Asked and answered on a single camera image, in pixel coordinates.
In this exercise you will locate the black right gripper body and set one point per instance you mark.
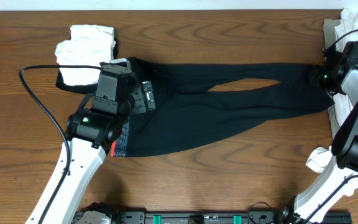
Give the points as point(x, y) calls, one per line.
point(324, 78)

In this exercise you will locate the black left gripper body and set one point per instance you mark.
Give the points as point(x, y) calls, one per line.
point(138, 101)

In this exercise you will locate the black leggings with red waistband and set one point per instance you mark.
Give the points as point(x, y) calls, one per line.
point(198, 104)

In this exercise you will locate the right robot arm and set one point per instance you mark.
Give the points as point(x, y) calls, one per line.
point(340, 177)

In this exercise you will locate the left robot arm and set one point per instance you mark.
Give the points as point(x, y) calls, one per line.
point(91, 131)

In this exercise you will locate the folded black garment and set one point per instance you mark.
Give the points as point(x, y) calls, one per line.
point(73, 88)

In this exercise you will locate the white ribbed garment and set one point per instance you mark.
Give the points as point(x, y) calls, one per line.
point(346, 31)

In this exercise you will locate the folded white garment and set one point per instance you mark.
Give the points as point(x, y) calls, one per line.
point(91, 32)

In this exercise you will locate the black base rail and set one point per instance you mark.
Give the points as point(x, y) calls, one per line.
point(228, 217)

